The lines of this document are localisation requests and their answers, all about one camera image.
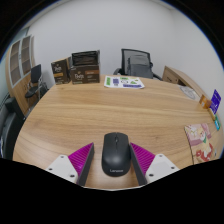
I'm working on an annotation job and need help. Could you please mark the round grey white disc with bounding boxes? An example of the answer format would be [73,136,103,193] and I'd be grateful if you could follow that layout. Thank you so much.
[179,85,200,101]

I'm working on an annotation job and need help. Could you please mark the wooden shelf cabinet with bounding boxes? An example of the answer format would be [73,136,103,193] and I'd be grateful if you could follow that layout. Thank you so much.
[4,34,38,116]

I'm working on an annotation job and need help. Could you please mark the large open brown carton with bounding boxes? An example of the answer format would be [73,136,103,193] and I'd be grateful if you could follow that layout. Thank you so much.
[69,50,101,85]

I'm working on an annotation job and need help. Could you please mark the small orange box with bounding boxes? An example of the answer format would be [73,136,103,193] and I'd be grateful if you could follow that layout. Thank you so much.
[199,94,213,110]

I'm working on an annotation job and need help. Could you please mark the purple packet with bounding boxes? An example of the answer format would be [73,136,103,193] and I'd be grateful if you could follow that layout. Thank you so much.
[209,89,222,115]

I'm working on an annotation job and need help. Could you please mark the black computer mouse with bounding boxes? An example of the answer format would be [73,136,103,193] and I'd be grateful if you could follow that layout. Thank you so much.
[101,132,132,177]

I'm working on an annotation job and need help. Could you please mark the white printed sheet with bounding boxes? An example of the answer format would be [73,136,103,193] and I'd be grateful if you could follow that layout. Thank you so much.
[103,75,146,90]

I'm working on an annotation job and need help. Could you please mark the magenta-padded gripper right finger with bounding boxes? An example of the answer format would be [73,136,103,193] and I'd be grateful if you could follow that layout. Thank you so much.
[129,142,181,186]

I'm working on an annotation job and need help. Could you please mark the green and blue small pack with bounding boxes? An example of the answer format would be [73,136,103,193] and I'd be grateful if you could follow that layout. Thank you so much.
[213,114,222,132]

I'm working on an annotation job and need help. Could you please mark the grey backpack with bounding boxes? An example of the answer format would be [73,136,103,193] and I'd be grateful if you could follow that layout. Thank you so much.
[126,54,154,79]

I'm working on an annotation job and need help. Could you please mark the cartoon print mouse pad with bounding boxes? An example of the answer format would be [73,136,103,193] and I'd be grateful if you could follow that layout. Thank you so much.
[184,123,217,165]

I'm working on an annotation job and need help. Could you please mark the small brown carton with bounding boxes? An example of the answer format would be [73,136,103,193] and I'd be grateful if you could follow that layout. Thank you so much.
[50,57,73,86]

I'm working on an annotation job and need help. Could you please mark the flat tan box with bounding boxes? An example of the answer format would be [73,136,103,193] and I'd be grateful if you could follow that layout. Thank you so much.
[208,108,217,121]

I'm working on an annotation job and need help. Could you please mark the black visitor chair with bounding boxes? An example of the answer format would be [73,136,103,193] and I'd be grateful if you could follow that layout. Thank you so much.
[24,64,49,108]

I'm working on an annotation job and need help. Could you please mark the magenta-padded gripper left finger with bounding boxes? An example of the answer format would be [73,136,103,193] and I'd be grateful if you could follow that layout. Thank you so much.
[45,142,95,187]

